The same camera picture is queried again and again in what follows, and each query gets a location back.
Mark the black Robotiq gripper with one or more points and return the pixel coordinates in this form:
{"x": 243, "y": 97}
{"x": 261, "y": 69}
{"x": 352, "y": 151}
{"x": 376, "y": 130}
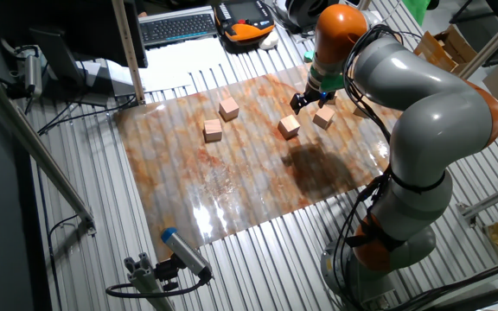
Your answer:
{"x": 314, "y": 94}

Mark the wooden cube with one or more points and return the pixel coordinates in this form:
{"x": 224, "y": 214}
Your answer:
{"x": 229, "y": 108}
{"x": 360, "y": 111}
{"x": 289, "y": 126}
{"x": 323, "y": 117}
{"x": 212, "y": 130}

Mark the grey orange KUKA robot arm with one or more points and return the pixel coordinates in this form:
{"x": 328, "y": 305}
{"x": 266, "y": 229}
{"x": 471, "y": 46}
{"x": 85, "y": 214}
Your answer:
{"x": 430, "y": 112}

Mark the white computer mouse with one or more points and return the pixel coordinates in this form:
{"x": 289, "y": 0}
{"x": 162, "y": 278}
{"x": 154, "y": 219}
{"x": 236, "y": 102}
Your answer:
{"x": 269, "y": 41}

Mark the black round spool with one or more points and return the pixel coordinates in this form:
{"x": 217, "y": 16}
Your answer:
{"x": 301, "y": 10}

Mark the orange black teach pendant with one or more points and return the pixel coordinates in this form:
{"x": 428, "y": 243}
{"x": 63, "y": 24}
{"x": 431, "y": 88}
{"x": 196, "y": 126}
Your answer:
{"x": 244, "y": 21}

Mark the orange marble pattern mat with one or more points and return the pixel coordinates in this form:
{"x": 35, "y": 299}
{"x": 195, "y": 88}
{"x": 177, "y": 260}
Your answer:
{"x": 231, "y": 173}

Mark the white paper sheet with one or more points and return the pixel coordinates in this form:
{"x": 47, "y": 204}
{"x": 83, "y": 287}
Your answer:
{"x": 164, "y": 82}
{"x": 188, "y": 56}

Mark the green cloth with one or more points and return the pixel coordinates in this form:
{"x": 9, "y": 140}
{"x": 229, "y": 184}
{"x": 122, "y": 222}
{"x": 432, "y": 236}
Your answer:
{"x": 415, "y": 8}

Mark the brown cardboard box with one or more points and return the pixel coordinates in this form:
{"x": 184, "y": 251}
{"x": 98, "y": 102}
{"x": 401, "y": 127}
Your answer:
{"x": 448, "y": 47}

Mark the black computer keyboard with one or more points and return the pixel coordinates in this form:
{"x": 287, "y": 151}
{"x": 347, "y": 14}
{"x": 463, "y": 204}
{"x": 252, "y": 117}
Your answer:
{"x": 177, "y": 28}

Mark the black computer monitor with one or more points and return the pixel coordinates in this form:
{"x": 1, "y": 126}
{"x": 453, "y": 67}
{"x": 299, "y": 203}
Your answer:
{"x": 80, "y": 26}

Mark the grey monitor stand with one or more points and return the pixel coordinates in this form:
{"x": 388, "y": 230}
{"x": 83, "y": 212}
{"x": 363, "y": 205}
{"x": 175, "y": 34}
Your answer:
{"x": 56, "y": 52}

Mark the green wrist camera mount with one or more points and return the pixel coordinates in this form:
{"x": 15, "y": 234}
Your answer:
{"x": 334, "y": 83}

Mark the aluminium upright post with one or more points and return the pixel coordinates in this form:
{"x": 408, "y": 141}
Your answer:
{"x": 363, "y": 4}

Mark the beige upright frame post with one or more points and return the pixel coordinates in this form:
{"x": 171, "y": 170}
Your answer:
{"x": 128, "y": 52}

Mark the aluminium frame beam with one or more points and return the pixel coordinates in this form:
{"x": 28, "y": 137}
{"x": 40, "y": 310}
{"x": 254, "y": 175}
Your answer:
{"x": 495, "y": 39}
{"x": 491, "y": 198}

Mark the silver camera with blue cap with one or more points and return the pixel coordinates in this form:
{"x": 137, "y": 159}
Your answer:
{"x": 184, "y": 252}

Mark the aluminium profile camera mount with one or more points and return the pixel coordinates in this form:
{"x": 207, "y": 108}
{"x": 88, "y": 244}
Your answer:
{"x": 145, "y": 281}

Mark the long aluminium frame rail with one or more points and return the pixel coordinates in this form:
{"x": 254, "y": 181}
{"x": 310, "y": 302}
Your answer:
{"x": 28, "y": 138}

